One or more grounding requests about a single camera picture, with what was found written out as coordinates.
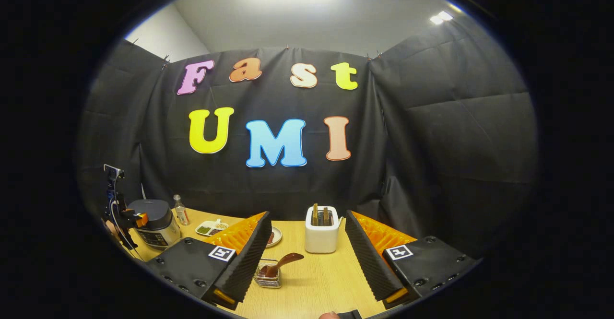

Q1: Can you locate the white toaster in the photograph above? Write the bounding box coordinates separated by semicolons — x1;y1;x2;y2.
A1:
305;206;341;254

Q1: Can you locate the white seasoning tray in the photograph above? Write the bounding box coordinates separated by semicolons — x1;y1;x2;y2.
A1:
195;219;229;237

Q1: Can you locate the small glass bottle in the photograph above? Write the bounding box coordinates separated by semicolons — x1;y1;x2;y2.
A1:
173;194;190;226

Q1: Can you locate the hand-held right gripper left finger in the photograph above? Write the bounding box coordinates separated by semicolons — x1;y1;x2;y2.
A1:
145;211;272;311

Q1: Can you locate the black backdrop cloth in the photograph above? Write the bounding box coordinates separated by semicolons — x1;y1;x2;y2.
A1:
77;14;538;260

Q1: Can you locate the dark grey rice cooker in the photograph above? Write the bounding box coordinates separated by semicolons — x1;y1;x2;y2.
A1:
127;199;182;248

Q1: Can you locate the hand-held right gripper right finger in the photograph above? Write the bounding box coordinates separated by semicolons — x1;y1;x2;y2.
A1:
344;210;480;310

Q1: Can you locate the brown wooden spoon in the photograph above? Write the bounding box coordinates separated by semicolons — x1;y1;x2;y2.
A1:
258;252;305;278

